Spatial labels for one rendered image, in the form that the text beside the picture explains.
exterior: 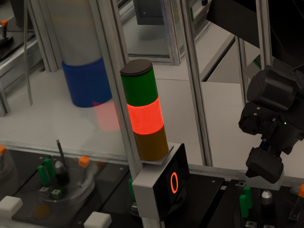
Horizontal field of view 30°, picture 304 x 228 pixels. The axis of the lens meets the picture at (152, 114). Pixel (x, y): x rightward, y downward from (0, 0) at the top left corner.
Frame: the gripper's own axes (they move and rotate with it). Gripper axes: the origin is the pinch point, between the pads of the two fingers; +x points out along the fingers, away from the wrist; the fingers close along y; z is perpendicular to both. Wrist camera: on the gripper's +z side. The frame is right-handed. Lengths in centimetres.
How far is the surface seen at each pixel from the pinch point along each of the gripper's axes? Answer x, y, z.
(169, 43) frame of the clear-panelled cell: 49, -86, 36
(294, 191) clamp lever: 1.5, 0.5, -8.8
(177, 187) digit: 0.7, 18.0, 10.5
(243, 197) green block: 9.4, 1.6, -2.4
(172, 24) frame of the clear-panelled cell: 42, -87, 38
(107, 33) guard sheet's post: -19.0, 20.2, 32.0
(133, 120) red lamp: -8.9, 21.1, 22.2
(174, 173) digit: -1.7, 18.1, 12.3
